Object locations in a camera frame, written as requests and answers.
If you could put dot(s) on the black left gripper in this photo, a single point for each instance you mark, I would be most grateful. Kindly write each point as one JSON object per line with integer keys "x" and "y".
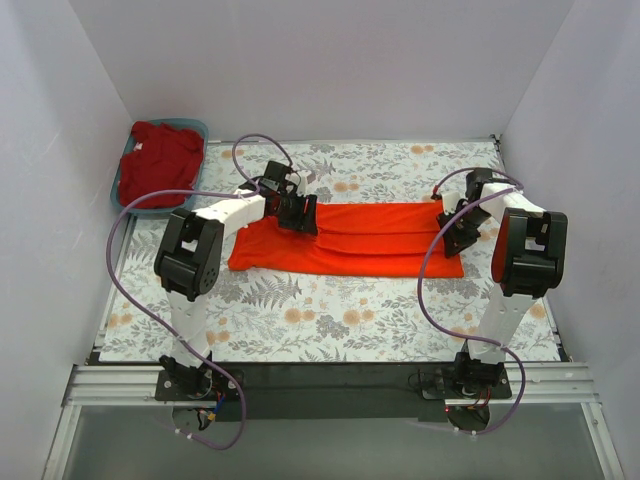
{"x": 305, "y": 214}

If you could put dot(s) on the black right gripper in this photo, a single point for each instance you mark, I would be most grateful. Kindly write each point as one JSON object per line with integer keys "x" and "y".
{"x": 458, "y": 233}

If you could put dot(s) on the orange t shirt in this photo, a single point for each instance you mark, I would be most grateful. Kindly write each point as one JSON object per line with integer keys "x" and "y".
{"x": 360, "y": 240}

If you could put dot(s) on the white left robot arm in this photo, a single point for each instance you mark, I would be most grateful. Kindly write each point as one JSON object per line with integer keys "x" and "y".
{"x": 189, "y": 258}

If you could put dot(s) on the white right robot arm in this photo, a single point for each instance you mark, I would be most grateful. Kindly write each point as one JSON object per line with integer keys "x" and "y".
{"x": 528, "y": 260}

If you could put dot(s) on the floral table mat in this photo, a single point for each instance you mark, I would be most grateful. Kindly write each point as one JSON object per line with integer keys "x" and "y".
{"x": 265, "y": 315}

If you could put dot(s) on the blue plastic basket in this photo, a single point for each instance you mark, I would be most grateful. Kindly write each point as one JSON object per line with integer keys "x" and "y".
{"x": 150, "y": 165}

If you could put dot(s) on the red t shirt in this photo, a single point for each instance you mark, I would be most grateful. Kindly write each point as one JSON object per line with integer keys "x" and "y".
{"x": 160, "y": 170}

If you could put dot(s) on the black front table strip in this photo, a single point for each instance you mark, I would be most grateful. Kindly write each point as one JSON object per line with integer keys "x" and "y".
{"x": 337, "y": 391}

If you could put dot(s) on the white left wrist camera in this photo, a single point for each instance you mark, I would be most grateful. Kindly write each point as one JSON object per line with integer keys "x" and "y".
{"x": 302, "y": 179}

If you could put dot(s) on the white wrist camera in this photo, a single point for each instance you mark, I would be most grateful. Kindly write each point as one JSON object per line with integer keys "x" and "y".
{"x": 302, "y": 179}
{"x": 449, "y": 201}

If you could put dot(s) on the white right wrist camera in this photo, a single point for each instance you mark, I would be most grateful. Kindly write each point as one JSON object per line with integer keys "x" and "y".
{"x": 449, "y": 201}

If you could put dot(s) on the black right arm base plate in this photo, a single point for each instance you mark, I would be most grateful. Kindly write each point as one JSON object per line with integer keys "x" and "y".
{"x": 446, "y": 381}

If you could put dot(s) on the aluminium front frame rail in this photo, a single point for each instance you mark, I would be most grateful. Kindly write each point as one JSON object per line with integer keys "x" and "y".
{"x": 546, "y": 383}

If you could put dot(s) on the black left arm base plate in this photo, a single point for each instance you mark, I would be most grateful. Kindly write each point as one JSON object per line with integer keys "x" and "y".
{"x": 208, "y": 386}

